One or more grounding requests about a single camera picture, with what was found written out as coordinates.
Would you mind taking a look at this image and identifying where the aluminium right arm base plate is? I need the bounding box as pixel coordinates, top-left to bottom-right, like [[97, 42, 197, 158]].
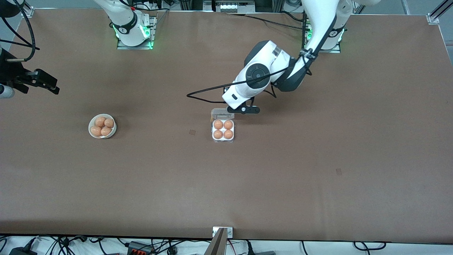
[[117, 16, 156, 50]]

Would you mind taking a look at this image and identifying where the clear plastic egg box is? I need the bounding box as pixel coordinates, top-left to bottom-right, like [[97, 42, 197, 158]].
[[211, 108, 235, 143]]

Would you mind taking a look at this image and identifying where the black power adapter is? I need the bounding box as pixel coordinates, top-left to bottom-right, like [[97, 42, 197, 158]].
[[9, 247, 38, 255]]

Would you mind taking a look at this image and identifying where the black table cable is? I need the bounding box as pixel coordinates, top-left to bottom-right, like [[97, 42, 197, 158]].
[[226, 13, 307, 30]]

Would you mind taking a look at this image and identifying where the black orange power strip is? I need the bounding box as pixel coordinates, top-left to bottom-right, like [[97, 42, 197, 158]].
[[128, 242, 153, 255]]

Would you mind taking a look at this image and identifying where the white power strip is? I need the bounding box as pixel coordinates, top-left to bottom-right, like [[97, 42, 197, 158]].
[[215, 0, 238, 13]]

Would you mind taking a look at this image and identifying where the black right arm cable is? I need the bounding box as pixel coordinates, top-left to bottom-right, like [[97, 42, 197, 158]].
[[0, 0, 40, 63]]

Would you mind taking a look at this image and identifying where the brown upright post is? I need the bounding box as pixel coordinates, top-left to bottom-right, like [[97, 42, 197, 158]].
[[205, 228, 226, 255]]

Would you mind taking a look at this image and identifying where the white round bowl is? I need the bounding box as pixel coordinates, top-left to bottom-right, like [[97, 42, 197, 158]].
[[88, 113, 117, 139]]

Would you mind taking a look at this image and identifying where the black floor cable loop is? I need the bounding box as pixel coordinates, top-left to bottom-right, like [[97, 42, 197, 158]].
[[354, 242, 386, 251]]

